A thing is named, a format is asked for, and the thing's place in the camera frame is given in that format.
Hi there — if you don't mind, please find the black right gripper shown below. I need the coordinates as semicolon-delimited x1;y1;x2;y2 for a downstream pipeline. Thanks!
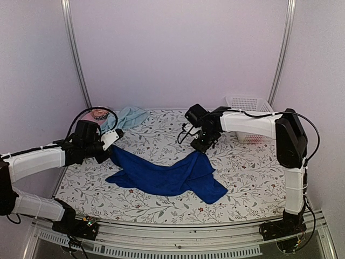
190;128;219;155

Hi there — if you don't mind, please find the dark blue towel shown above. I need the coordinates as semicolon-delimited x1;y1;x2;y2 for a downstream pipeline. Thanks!
106;146;227;205

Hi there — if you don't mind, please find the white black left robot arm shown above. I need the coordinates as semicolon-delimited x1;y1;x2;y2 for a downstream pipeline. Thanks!
1;129;124;234

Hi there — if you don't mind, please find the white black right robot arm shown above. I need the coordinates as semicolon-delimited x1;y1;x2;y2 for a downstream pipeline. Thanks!
185;104;308;235

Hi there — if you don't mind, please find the pink plate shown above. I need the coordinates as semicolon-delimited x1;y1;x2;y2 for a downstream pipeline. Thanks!
81;112;109;126

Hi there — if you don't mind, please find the white plastic basket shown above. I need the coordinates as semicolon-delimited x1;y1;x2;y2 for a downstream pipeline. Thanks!
225;96;273;144

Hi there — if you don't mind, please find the light blue towel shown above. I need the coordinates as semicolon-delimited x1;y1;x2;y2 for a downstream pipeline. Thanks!
100;106;150;133

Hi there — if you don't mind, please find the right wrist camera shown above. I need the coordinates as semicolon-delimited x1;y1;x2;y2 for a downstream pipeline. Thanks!
184;104;209;128

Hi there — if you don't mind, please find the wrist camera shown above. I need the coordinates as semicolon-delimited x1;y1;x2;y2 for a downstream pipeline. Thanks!
184;104;209;128
72;120;99;144

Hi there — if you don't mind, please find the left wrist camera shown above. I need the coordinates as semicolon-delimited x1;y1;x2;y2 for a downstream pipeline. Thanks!
72;120;99;144

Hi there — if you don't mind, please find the left black camera cable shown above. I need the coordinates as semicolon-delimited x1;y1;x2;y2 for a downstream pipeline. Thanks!
67;106;119;141

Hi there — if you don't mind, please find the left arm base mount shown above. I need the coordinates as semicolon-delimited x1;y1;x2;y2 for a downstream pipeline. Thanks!
52;214;99;241

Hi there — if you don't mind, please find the aluminium front rail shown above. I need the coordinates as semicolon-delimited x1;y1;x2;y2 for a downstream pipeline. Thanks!
23;210;339;258

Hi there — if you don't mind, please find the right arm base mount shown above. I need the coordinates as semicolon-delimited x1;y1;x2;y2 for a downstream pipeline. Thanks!
259;215;307;241

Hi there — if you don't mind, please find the left aluminium frame post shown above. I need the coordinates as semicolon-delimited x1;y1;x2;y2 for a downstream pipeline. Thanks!
61;0;92;108

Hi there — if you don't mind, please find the aluminium frame post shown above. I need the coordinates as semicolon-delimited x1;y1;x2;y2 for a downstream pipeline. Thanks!
268;0;296;106
61;0;92;108

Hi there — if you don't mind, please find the right aluminium frame post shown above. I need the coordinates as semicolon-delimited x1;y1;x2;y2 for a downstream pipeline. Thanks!
268;0;296;106

